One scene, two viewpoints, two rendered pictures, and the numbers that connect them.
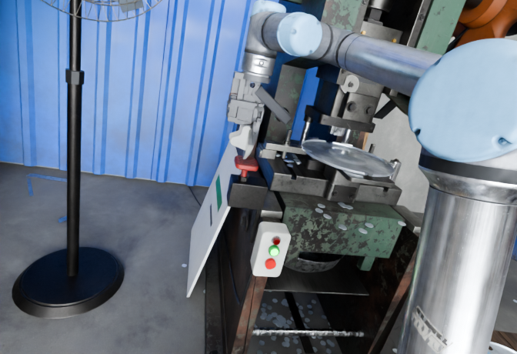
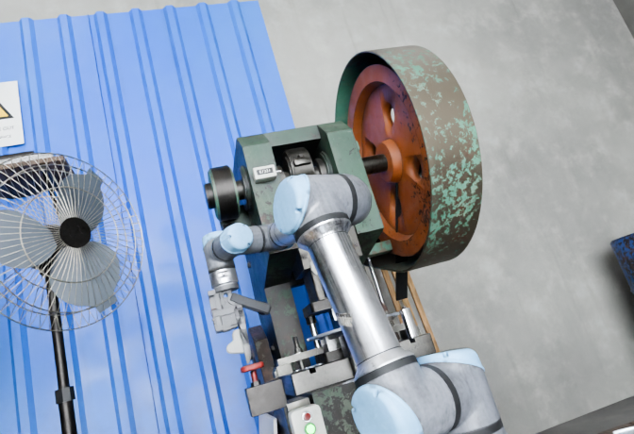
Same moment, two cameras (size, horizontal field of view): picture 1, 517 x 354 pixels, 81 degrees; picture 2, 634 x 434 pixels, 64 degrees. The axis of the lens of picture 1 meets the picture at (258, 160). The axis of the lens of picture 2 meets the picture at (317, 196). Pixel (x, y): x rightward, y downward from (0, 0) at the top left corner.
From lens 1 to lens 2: 74 cm
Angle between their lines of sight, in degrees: 36
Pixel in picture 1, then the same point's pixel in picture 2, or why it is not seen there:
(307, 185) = (330, 372)
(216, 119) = (241, 419)
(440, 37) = not seen: hidden behind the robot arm
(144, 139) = not seen: outside the picture
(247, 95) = (225, 305)
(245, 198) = (264, 400)
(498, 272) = (347, 264)
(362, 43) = not seen: hidden behind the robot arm
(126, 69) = (108, 410)
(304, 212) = (333, 392)
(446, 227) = (317, 261)
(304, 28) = (235, 232)
